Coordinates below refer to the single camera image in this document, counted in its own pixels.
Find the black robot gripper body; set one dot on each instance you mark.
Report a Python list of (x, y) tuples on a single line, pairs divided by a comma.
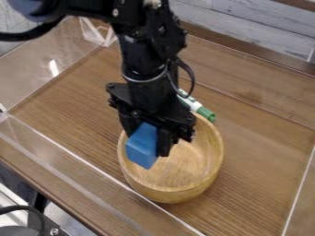
[(150, 96)]

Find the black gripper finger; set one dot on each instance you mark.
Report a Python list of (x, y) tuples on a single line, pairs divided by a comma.
[(171, 133), (131, 122)]

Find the blue rectangular block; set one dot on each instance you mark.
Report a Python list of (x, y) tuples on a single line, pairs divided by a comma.
[(142, 146)]

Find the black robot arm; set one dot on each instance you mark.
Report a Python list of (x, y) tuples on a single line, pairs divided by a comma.
[(151, 38)]

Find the brown wooden bowl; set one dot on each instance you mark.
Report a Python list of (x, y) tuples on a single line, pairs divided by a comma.
[(182, 176)]

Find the green white marker pen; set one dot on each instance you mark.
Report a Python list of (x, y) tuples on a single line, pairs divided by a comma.
[(195, 106)]

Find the clear acrylic corner bracket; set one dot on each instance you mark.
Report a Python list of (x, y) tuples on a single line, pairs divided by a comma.
[(98, 34)]

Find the black metal table frame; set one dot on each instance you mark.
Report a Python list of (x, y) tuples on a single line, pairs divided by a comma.
[(37, 221)]

